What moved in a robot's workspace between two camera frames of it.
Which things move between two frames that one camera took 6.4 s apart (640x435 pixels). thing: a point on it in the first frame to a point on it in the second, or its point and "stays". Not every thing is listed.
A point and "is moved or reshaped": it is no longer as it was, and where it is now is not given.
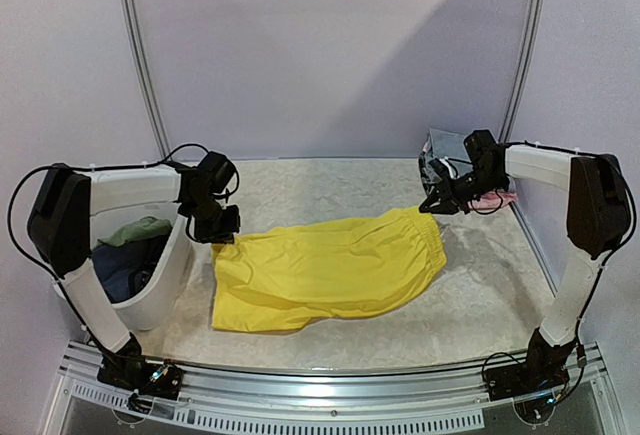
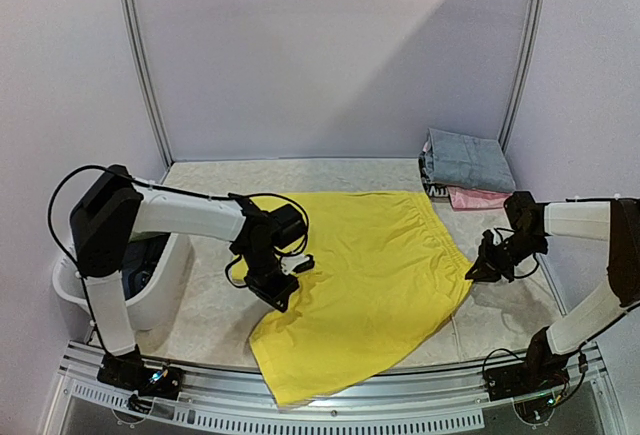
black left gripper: x=225 y=234 to x=275 y=294
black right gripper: x=451 y=190 to x=496 y=259
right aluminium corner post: x=530 y=44 stays
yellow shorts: x=289 y=277 is moved or reshaped
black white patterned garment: x=426 y=180 stays
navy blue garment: x=125 y=270 stays
